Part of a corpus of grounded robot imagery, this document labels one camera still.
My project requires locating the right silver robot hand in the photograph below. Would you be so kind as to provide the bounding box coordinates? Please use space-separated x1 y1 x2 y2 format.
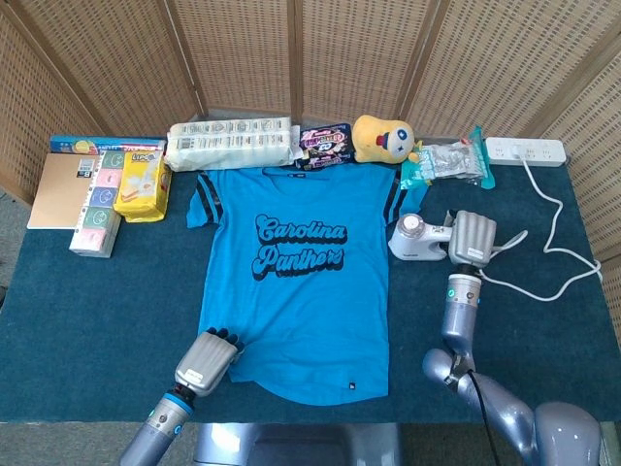
443 209 499 269

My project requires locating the blue Carolina Panthers t-shirt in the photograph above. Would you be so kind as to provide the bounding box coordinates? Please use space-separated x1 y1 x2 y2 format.
186 164 428 407

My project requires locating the white power strip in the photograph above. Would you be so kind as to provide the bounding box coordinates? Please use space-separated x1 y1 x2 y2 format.
485 136 568 169

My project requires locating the white handheld steamer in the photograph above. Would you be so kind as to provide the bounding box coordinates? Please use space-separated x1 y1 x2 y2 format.
388 212 455 262

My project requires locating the dark purple snack packet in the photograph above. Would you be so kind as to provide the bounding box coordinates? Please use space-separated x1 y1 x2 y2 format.
293 121 358 171

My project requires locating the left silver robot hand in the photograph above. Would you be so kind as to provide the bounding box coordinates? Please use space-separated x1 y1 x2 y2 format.
174 327 245 397

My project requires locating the clear packet with teal ends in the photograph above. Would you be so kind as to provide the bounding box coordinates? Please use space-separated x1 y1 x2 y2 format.
422 124 497 190

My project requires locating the small teal snack packet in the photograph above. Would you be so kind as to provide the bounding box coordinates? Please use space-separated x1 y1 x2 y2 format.
400 148 436 191

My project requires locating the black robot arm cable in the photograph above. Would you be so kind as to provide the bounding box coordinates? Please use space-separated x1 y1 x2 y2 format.
467 370 502 466

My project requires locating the white power cable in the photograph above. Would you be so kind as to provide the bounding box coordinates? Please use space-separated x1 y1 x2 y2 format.
479 153 605 302

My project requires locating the yellow Lipo snack bag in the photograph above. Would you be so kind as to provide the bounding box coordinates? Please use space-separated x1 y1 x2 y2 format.
113 149 173 223

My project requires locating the dark teal table cloth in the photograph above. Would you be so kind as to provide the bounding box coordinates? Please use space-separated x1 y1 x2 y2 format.
0 159 621 424

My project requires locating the pastel squares tissue box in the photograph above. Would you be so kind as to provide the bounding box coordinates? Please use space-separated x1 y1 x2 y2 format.
68 149 125 258

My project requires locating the brown kraft notebook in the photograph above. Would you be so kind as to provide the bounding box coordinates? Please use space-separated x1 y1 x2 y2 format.
26 152 101 230

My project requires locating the wicker folding screen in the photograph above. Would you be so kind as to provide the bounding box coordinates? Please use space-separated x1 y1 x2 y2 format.
0 0 621 263

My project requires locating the flat blue box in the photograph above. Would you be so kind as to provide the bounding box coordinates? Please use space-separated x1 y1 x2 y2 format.
49 135 168 156

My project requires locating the yellow plush toy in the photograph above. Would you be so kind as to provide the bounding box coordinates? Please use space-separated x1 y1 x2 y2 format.
352 115 422 164

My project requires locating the white tissue multipack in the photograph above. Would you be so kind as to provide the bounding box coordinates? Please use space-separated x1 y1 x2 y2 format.
163 116 302 174

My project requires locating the blue-grey robot torso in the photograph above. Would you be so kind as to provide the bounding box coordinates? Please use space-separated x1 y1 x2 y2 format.
193 421 404 466

